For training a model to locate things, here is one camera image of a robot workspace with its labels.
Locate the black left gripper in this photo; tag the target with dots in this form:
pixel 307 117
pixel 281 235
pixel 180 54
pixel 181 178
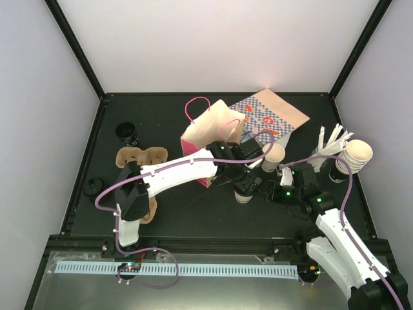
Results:
pixel 226 177

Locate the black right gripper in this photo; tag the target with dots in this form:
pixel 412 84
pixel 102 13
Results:
pixel 270 193

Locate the cream pink Cakes paper bag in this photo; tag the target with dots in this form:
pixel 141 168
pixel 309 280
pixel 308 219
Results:
pixel 217 123

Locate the single white paper cup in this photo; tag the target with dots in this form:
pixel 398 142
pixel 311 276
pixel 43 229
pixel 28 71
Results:
pixel 242 197

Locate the black plastic cup lid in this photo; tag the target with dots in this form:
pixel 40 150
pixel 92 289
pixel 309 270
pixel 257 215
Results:
pixel 247 184

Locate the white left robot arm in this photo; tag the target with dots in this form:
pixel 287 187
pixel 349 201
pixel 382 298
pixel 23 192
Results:
pixel 139 183

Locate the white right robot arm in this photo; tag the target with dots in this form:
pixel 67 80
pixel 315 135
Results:
pixel 334 245

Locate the black open coffee cup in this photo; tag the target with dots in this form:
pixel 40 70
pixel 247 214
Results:
pixel 127 134

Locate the black coffee cup with lid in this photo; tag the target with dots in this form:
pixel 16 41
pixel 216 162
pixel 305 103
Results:
pixel 93 187

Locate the blue checkered bakery paper bag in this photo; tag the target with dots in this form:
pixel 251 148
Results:
pixel 266 111

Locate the tall white paper cup stack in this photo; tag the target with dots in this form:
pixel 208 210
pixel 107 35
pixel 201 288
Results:
pixel 356 154

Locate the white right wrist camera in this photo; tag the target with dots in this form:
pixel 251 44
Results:
pixel 286 177

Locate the white slotted cable rail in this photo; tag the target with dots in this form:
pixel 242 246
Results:
pixel 181 269

